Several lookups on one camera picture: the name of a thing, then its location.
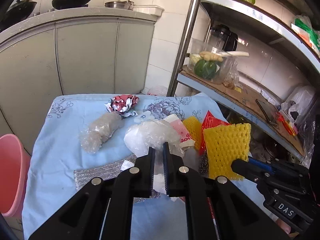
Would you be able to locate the large yellow foam net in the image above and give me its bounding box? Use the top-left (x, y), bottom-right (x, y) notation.
top-left (203, 123), bottom-right (251, 180)

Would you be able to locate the clear crumpled plastic wrap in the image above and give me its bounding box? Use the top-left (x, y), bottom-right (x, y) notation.
top-left (80, 112), bottom-right (123, 154)

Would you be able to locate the small yellow foam net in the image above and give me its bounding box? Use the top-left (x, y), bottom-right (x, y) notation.
top-left (183, 116), bottom-right (202, 151)

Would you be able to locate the green squash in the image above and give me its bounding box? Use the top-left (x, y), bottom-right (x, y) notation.
top-left (194, 59), bottom-right (220, 80)

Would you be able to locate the white plastic bag on shelf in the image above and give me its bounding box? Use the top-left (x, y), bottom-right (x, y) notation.
top-left (281, 86), bottom-right (316, 126)

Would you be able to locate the white leek stalk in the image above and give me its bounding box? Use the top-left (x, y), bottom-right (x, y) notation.
top-left (227, 51), bottom-right (249, 57)

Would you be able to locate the white tray on counter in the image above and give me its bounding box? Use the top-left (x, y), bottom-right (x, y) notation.
top-left (133, 5), bottom-right (164, 17)

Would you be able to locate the metal shelf rack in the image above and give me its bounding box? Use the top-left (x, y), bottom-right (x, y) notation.
top-left (166, 0), bottom-right (320, 160)

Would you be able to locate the grey kitchen cabinet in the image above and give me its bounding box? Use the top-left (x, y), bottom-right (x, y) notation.
top-left (1, 8), bottom-right (157, 153)

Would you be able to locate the light blue floral cloth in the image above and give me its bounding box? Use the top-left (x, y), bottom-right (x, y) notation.
top-left (22, 93), bottom-right (276, 240)

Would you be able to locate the steel wool ball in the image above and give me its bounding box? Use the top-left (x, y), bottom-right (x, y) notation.
top-left (199, 151), bottom-right (209, 175)

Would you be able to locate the silver scouring pad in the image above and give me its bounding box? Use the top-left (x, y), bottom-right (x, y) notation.
top-left (74, 153), bottom-right (163, 203)

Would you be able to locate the clear plastic container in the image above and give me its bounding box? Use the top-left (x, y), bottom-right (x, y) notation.
top-left (187, 38), bottom-right (237, 85)

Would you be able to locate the red white wrapper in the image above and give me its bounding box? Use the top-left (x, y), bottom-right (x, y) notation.
top-left (105, 94), bottom-right (139, 118)

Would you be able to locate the steel pot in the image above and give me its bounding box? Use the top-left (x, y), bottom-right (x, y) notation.
top-left (105, 0), bottom-right (134, 10)

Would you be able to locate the white plastic bag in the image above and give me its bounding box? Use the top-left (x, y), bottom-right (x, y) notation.
top-left (124, 120), bottom-right (184, 194)
top-left (281, 86), bottom-right (316, 126)

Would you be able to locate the red plastic snack bag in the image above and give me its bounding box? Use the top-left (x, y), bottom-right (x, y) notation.
top-left (199, 111), bottom-right (229, 155)

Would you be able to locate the pink white paper wrapper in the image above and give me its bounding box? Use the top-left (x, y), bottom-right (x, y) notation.
top-left (164, 114), bottom-right (195, 150)

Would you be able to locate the ginger root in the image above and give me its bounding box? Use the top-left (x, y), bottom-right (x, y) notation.
top-left (200, 51), bottom-right (223, 62)

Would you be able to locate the brown cardboard sheet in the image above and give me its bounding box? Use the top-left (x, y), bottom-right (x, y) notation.
top-left (177, 67), bottom-right (305, 160)

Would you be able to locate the pink plastic bucket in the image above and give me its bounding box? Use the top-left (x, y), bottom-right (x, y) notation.
top-left (0, 134), bottom-right (30, 218)

